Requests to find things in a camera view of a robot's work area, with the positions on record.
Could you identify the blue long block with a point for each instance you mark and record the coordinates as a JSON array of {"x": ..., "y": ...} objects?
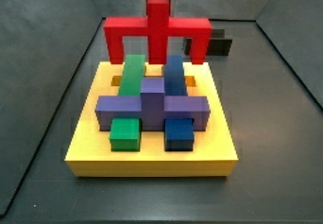
[{"x": 179, "y": 135}]

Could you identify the purple cross-shaped block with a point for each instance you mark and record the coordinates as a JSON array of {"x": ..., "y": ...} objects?
[{"x": 153, "y": 107}]

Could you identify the red cross-shaped block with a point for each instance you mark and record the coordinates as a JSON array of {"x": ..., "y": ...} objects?
[{"x": 158, "y": 26}]

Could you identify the green long block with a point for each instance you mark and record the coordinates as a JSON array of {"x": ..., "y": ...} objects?
[{"x": 125, "y": 135}]

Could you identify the black block holder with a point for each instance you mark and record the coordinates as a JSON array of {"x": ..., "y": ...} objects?
[{"x": 209, "y": 44}]

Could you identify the yellow base board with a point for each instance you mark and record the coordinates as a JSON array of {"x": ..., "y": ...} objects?
[{"x": 213, "y": 158}]

